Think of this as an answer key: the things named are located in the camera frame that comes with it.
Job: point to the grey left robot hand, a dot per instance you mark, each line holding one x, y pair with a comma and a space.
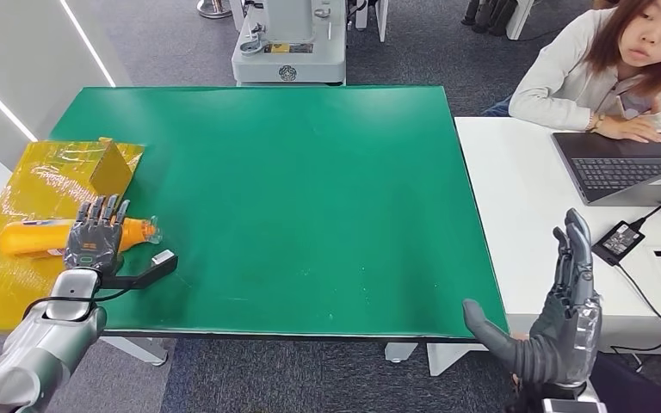
94, 245

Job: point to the person's right hand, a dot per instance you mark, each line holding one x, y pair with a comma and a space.
630, 130

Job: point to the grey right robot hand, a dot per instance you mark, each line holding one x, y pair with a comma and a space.
564, 342

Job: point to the orange plastic bottle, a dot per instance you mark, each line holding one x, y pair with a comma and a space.
28, 238

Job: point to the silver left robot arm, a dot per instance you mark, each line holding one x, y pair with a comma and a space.
40, 348

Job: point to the grey laptop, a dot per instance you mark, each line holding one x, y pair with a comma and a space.
621, 171

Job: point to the person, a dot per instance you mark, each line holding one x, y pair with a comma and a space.
564, 80

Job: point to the yellow taped cardboard box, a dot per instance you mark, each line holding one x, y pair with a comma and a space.
40, 171

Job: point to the black seat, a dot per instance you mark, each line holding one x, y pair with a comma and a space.
650, 387

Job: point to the black power adapter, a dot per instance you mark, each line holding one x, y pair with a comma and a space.
618, 244

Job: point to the white table foot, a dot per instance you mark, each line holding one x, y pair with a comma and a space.
136, 349
402, 352
447, 359

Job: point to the white desk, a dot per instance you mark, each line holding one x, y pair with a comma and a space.
524, 228

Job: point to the white furniture leg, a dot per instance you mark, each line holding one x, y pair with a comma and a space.
520, 20

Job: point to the black bags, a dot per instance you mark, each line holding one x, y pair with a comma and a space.
493, 14

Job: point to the green table mat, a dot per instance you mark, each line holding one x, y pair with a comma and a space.
307, 171

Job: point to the chrome round stand base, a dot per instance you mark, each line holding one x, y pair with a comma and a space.
214, 8

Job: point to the grey machine base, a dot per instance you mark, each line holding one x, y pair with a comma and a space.
290, 62

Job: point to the white upright panel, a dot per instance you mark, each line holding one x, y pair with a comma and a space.
382, 17

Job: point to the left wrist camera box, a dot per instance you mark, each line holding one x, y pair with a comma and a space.
148, 273

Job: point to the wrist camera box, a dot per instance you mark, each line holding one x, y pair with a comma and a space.
148, 273
573, 407

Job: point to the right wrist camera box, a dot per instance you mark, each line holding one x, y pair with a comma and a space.
573, 407

